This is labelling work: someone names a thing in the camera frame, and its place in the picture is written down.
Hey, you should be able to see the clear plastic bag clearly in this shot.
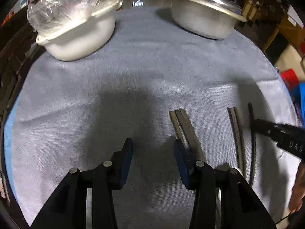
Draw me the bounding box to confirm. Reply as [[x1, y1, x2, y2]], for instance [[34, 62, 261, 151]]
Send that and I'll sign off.
[[27, 0, 104, 37]]

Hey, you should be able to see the carved dark wood sideboard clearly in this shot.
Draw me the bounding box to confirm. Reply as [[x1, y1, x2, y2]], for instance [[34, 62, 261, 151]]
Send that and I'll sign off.
[[1, 9, 46, 116]]

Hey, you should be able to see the white ceramic pot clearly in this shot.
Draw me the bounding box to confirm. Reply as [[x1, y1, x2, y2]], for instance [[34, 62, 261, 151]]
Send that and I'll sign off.
[[36, 0, 123, 61]]

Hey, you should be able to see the grey table cloth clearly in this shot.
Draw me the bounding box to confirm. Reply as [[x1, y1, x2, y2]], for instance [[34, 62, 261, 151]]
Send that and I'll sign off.
[[6, 7, 299, 228]]

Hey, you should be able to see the red plastic stool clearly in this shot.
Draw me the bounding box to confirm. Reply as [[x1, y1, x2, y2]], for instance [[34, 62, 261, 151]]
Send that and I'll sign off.
[[280, 69, 299, 90]]

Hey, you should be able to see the person's right hand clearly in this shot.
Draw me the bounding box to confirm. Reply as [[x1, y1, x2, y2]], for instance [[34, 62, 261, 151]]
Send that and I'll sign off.
[[288, 161, 305, 214]]

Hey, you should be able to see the dark chopstick three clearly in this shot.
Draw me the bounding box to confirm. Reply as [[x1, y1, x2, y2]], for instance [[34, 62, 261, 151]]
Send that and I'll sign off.
[[179, 109, 206, 162]]

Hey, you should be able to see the dark chopstick two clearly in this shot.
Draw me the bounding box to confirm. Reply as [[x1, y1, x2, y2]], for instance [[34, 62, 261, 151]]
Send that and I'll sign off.
[[175, 110, 195, 154]]

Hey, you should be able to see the aluminium pot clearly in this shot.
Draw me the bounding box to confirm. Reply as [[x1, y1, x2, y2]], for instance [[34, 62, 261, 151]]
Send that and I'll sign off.
[[171, 2, 237, 40]]

